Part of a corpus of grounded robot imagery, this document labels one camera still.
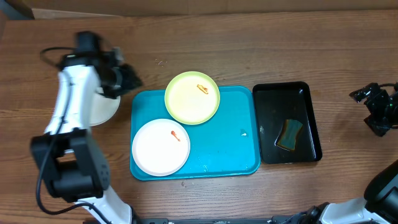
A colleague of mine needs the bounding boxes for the black rectangular wash tray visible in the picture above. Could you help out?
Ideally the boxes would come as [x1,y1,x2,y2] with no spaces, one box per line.
[252,82,323,164]

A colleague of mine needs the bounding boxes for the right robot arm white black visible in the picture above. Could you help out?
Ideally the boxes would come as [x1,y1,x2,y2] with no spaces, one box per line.
[283,83,397,223]

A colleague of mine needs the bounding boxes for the light green round plate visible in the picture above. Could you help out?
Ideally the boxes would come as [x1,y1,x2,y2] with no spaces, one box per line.
[164,71,221,125]

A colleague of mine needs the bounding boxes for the white plate with ketchup left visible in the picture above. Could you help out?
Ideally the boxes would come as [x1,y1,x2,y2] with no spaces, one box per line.
[131,119,190,177]

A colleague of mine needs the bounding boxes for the green yellow scrubbing sponge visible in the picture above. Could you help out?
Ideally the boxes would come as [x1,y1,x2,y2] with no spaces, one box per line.
[274,119,303,152]

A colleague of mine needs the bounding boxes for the cardboard sheet at back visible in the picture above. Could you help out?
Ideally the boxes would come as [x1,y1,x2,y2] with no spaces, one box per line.
[7,0,397,16]

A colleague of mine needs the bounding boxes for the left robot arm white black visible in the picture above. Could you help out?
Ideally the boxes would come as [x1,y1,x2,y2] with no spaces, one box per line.
[30,45,142,223]

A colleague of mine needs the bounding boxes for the teal plastic serving tray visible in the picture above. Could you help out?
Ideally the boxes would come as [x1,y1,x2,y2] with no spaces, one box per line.
[130,86,261,181]

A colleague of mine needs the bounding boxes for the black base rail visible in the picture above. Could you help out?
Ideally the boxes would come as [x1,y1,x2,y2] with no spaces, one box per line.
[132,212,305,224]

